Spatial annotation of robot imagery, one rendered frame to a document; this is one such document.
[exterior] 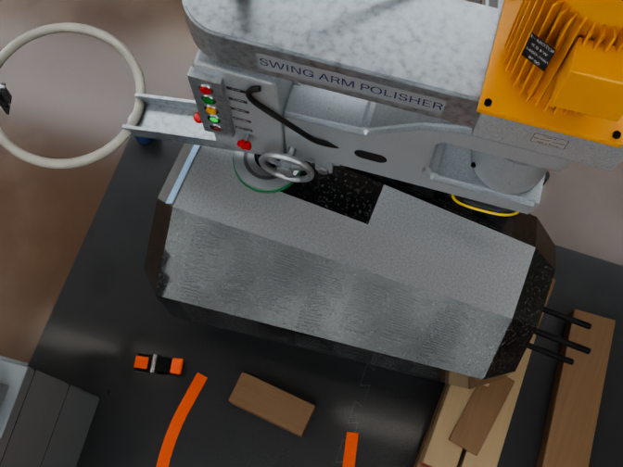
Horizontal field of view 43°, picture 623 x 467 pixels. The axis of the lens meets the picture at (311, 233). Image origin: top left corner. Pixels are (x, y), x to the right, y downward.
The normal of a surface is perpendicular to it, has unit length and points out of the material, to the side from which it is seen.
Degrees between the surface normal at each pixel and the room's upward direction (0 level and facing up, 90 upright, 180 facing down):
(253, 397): 0
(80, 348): 0
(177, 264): 45
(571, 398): 0
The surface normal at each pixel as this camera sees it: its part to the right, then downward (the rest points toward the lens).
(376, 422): -0.01, -0.31
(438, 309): -0.24, 0.41
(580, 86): -0.28, 0.91
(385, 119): -0.62, -0.40
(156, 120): -0.26, -0.37
